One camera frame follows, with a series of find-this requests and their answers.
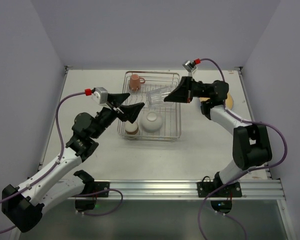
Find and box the pink mug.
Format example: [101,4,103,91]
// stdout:
[129,74,146,92]

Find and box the clear drinking glass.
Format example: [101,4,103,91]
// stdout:
[146,86,173,108]

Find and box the yellow plate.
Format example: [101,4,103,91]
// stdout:
[199,93,234,110]

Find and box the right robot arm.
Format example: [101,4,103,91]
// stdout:
[164,76,272,197]

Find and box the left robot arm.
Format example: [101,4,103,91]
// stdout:
[0,87,145,233]

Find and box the white and brown cup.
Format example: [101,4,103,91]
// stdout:
[124,121,139,135]

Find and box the white bowl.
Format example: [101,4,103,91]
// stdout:
[140,111,163,133]

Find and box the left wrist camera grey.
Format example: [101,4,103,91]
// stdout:
[91,87,108,105]

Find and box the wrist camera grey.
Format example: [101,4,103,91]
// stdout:
[182,60,198,77]
[91,87,108,105]

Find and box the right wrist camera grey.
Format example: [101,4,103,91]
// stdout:
[182,60,198,77]

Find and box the metal wire dish rack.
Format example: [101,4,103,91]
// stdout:
[117,70,182,141]

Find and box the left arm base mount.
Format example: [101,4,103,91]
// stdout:
[74,181,110,212]

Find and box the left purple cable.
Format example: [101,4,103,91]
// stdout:
[0,88,124,236]

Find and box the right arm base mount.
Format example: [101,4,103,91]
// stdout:
[196,176,243,214]

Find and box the aluminium front rail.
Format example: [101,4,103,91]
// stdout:
[22,178,286,201]

